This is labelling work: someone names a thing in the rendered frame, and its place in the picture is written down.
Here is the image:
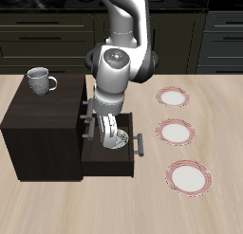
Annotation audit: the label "grey patterned mug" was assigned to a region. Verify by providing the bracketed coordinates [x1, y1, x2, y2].
[26, 66, 59, 98]

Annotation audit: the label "dark kitchen cupboards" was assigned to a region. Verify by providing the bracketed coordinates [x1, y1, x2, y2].
[0, 0, 243, 76]

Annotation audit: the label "white plate with red rim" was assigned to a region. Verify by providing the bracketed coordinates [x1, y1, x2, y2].
[164, 159, 214, 197]
[155, 86, 192, 108]
[155, 118, 196, 147]

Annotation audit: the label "dark wooden cabinet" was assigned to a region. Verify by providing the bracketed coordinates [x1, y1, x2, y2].
[0, 73, 96, 182]

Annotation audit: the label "dark wooden cabinet drawer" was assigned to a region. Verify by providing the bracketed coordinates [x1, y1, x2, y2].
[81, 112, 145, 178]

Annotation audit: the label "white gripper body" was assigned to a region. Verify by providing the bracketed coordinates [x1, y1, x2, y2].
[96, 113, 119, 150]

